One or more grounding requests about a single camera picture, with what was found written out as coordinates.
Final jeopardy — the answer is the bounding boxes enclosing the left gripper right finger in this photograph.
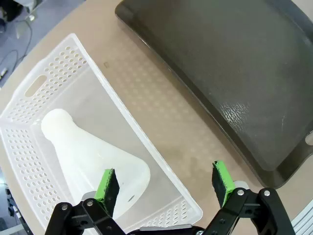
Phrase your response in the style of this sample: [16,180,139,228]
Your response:
[202,160,296,235]

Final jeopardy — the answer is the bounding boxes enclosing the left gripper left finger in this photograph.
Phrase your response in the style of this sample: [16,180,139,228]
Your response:
[45,168,123,235]

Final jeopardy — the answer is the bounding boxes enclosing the white plastic conical flask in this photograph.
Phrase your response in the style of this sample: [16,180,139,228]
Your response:
[41,109,151,218]

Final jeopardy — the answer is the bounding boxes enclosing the white perforated plastic basket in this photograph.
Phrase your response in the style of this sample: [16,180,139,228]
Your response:
[0,33,203,233]

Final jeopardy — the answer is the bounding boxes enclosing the dark brown plastic tray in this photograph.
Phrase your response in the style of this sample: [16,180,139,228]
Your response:
[114,0,313,189]

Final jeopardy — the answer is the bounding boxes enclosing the aluminium profile frame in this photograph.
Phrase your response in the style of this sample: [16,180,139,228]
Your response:
[292,203,313,235]

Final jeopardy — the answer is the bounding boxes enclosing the black floor cable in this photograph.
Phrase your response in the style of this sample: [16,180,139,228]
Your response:
[0,18,34,68]

